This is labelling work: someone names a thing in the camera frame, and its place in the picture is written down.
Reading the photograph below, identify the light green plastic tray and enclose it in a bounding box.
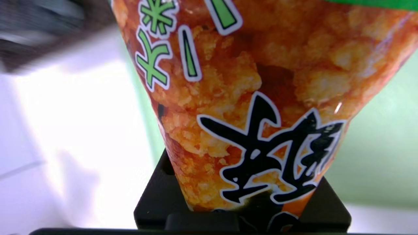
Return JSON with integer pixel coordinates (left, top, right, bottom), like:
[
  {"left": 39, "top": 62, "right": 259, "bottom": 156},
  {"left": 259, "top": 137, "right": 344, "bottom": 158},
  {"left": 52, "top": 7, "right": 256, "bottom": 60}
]
[{"left": 124, "top": 46, "right": 418, "bottom": 211}]

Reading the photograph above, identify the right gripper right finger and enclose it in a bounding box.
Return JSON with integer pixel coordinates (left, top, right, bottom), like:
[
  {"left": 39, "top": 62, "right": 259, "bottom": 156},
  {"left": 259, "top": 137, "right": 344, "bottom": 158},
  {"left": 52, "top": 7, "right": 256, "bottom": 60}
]
[{"left": 299, "top": 178, "right": 351, "bottom": 232}]

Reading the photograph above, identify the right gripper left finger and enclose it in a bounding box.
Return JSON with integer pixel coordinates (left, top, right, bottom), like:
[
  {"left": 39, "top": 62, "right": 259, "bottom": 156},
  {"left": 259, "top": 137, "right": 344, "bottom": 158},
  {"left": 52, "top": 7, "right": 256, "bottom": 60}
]
[{"left": 134, "top": 149, "right": 193, "bottom": 230}]

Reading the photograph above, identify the orange snack bag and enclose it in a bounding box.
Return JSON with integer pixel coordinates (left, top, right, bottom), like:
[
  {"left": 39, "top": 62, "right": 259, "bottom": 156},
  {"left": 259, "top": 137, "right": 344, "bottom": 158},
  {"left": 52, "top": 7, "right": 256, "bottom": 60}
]
[{"left": 109, "top": 0, "right": 418, "bottom": 229}]

